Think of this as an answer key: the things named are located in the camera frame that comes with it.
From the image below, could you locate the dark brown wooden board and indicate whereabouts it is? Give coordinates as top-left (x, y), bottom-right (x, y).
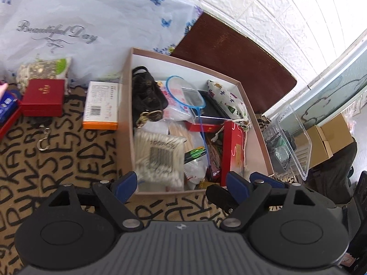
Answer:
top-left (171, 13), bottom-right (297, 114)

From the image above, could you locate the white pink rubber glove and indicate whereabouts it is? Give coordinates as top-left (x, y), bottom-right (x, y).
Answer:
top-left (0, 82), bottom-right (8, 99)

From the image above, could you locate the clear plastic container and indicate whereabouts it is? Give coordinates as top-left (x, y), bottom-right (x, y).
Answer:
top-left (262, 104), bottom-right (312, 182)

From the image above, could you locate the beige cardboard storage box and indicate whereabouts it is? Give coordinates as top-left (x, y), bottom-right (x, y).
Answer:
top-left (116, 47), bottom-right (276, 197)

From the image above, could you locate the christmas print drawstring pouch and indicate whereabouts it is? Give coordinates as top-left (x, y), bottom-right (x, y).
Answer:
top-left (206, 80), bottom-right (252, 133)

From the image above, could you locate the black green marker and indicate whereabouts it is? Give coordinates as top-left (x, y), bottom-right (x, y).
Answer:
top-left (184, 146), bottom-right (206, 164)

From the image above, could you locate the red paper gift bag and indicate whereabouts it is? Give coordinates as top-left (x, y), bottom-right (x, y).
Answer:
top-left (220, 121), bottom-right (246, 186)

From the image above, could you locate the floral Beautiful Day plastic bag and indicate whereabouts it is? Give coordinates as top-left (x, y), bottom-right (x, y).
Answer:
top-left (1, 0), bottom-right (202, 86)

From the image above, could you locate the letter patterned table cloth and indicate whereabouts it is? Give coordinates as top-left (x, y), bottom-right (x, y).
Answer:
top-left (0, 82), bottom-right (302, 275)

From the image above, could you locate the blue rimmed zip bag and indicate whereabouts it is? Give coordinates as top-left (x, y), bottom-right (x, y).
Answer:
top-left (166, 75), bottom-right (213, 179)

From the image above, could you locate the metal hook carabiner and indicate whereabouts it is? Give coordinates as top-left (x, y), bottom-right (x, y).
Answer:
top-left (37, 125), bottom-right (51, 151)

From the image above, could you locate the brown carton box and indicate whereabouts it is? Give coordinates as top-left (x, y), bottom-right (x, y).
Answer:
top-left (307, 114), bottom-right (353, 168)

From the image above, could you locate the orange white medicine box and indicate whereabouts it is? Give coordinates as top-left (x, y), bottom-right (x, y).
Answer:
top-left (82, 81), bottom-right (120, 130)

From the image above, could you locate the red gift box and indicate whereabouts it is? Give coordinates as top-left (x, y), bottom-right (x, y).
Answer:
top-left (21, 79), bottom-right (65, 117)

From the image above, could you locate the dark brown leather pouch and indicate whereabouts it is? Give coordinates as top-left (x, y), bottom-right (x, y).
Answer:
top-left (132, 66), bottom-right (169, 128)

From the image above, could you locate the red tray lid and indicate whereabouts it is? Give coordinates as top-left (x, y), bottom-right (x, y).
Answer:
top-left (0, 89), bottom-right (22, 139)

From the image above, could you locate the snack packet with green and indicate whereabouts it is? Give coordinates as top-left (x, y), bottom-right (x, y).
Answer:
top-left (16, 57), bottom-right (72, 87)

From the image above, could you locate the blue card box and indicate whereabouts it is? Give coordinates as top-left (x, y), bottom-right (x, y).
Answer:
top-left (0, 91), bottom-right (18, 125)

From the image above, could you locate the cotton swab bag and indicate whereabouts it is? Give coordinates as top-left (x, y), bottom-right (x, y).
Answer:
top-left (134, 130), bottom-right (185, 193)

